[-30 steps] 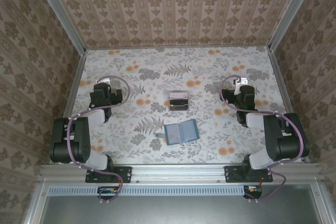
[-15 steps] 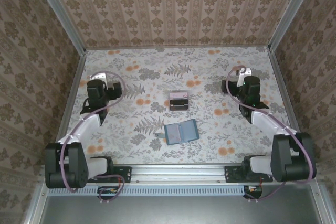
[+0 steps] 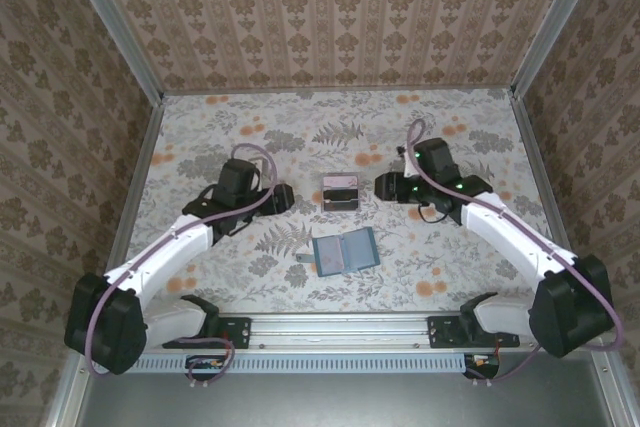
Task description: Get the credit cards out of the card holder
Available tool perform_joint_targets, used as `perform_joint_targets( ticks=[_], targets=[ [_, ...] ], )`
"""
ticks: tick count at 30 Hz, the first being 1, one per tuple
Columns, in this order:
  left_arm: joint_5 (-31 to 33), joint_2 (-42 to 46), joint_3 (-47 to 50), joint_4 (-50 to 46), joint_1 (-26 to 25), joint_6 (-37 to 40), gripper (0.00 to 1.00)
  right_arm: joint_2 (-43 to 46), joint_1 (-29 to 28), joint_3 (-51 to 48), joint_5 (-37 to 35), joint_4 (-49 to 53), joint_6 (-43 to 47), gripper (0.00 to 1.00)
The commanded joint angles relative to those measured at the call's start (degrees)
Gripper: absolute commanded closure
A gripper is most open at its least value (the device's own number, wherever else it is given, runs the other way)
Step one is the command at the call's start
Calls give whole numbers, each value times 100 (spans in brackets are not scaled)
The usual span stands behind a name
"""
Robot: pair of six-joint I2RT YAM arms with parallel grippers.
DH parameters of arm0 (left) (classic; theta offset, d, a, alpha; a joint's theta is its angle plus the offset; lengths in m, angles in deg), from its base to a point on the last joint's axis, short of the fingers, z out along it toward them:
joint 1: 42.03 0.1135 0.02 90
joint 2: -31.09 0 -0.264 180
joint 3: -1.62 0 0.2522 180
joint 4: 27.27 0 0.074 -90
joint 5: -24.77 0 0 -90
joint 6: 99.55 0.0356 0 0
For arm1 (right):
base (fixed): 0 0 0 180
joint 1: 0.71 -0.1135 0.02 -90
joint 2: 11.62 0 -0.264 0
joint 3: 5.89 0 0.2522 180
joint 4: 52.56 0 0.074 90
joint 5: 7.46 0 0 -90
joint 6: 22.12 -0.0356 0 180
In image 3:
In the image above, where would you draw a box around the blue leather card holder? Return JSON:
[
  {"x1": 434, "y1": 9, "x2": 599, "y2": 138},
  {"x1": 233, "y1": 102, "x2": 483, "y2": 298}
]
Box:
[{"x1": 294, "y1": 226, "x2": 380, "y2": 279}]

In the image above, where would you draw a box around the pale pink card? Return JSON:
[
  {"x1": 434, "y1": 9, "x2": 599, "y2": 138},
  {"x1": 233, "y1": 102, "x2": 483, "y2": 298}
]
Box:
[{"x1": 319, "y1": 241, "x2": 344, "y2": 276}]

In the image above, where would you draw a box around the black controller board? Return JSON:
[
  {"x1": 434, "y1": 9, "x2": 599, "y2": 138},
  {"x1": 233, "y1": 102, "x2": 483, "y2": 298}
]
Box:
[
  {"x1": 185, "y1": 354, "x2": 229, "y2": 382},
  {"x1": 462, "y1": 352, "x2": 502, "y2": 381}
]

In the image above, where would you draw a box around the grey metal panel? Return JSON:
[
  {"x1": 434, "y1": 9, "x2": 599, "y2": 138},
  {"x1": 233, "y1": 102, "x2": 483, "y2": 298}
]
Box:
[{"x1": 74, "y1": 371, "x2": 619, "y2": 427}]

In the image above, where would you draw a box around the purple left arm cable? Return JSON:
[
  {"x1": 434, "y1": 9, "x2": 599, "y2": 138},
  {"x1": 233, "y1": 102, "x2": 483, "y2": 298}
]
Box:
[{"x1": 84, "y1": 142, "x2": 279, "y2": 391}]

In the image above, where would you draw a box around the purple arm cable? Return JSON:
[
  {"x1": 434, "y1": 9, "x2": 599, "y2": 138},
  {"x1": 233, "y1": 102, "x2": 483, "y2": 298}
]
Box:
[
  {"x1": 405, "y1": 119, "x2": 624, "y2": 388},
  {"x1": 84, "y1": 142, "x2": 279, "y2": 391}
]

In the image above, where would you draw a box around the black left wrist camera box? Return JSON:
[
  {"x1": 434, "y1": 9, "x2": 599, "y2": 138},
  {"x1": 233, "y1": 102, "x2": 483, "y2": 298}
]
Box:
[{"x1": 218, "y1": 158, "x2": 262, "y2": 203}]

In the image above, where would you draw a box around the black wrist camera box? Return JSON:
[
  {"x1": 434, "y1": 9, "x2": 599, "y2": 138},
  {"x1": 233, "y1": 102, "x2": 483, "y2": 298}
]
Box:
[
  {"x1": 416, "y1": 138, "x2": 460, "y2": 179},
  {"x1": 218, "y1": 158, "x2": 262, "y2": 203}
]

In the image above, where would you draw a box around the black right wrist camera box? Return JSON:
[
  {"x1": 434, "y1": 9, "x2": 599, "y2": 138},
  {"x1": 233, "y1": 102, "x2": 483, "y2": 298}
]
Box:
[{"x1": 416, "y1": 138, "x2": 460, "y2": 179}]

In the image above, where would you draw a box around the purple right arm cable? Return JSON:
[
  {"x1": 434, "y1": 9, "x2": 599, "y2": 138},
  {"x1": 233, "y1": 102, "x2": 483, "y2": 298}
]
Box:
[{"x1": 405, "y1": 119, "x2": 624, "y2": 388}]

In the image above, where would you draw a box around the aluminium table side rail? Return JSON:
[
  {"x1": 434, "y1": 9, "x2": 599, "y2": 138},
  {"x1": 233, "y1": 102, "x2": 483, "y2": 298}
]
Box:
[
  {"x1": 93, "y1": 94, "x2": 169, "y2": 316},
  {"x1": 508, "y1": 89, "x2": 591, "y2": 313}
]

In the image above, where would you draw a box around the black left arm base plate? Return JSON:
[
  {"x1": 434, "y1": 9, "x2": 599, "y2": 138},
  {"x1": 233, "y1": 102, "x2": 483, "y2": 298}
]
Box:
[{"x1": 162, "y1": 315, "x2": 252, "y2": 349}]

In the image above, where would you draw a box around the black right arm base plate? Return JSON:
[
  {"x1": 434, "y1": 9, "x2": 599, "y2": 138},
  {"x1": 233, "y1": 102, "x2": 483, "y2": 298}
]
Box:
[{"x1": 427, "y1": 314, "x2": 521, "y2": 349}]

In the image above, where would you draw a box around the aluminium mounting rail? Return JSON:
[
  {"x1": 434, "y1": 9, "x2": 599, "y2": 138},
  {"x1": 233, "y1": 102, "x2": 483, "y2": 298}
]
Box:
[{"x1": 71, "y1": 310, "x2": 615, "y2": 352}]

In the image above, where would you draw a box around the grey slotted cable duct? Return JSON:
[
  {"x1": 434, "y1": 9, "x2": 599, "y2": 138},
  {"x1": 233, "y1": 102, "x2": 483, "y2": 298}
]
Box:
[{"x1": 91, "y1": 351, "x2": 504, "y2": 376}]

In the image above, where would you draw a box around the aluminium frame post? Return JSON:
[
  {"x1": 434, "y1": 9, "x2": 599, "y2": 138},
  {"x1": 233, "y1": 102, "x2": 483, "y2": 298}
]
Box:
[
  {"x1": 59, "y1": 0, "x2": 167, "y2": 104},
  {"x1": 508, "y1": 0, "x2": 601, "y2": 98}
]

